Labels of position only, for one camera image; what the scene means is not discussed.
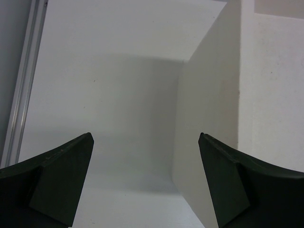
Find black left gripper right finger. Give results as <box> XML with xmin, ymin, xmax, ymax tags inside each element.
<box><xmin>198</xmin><ymin>133</ymin><xmax>304</xmax><ymax>228</ymax></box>

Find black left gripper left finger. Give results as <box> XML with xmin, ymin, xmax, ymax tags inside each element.
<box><xmin>0</xmin><ymin>133</ymin><xmax>94</xmax><ymax>228</ymax></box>

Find white drawer cabinet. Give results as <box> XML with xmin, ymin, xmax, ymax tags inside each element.
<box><xmin>172</xmin><ymin>0</ymin><xmax>304</xmax><ymax>228</ymax></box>

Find aluminium table frame rail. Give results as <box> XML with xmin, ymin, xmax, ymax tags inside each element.
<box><xmin>0</xmin><ymin>0</ymin><xmax>48</xmax><ymax>168</ymax></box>

